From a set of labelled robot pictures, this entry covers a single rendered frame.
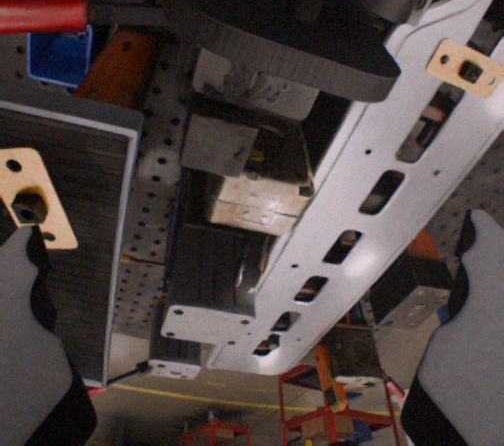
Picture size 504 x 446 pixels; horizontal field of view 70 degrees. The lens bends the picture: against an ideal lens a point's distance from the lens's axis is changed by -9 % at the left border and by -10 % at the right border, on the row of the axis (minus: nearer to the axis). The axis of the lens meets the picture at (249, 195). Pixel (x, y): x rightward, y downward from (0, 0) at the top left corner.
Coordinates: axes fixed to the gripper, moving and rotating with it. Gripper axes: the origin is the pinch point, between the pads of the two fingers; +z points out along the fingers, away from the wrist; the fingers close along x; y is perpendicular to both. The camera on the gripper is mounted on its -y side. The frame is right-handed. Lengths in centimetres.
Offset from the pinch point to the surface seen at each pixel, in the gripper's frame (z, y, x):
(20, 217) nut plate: 7.6, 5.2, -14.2
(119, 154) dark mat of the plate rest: 8.3, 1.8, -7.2
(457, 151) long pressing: 27.6, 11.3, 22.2
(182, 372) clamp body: 29, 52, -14
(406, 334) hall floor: 182, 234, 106
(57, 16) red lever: 8.6, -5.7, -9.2
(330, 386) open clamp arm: 32, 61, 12
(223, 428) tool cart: 185, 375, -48
